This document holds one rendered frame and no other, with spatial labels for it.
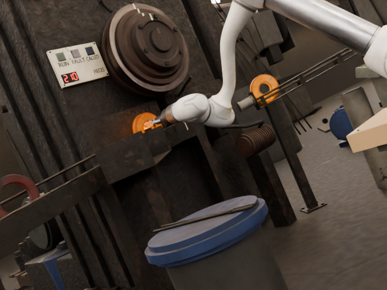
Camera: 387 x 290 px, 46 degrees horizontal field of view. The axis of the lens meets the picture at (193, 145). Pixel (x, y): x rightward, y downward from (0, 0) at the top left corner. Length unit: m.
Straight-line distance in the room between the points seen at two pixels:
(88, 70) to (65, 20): 0.27
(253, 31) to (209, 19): 3.62
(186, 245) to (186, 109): 0.96
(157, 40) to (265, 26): 8.17
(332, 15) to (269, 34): 8.77
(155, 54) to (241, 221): 1.36
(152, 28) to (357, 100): 1.07
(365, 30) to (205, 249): 0.90
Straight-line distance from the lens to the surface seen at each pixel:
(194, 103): 1.85
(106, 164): 1.73
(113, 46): 2.21
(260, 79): 2.51
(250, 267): 1.06
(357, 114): 2.40
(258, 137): 2.38
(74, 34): 2.33
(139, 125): 2.14
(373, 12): 4.61
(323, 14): 1.57
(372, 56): 1.54
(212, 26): 6.64
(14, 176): 1.85
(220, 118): 1.98
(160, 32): 2.28
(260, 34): 10.14
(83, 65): 2.25
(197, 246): 0.99
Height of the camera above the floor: 0.63
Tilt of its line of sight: 1 degrees down
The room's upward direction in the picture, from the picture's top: 23 degrees counter-clockwise
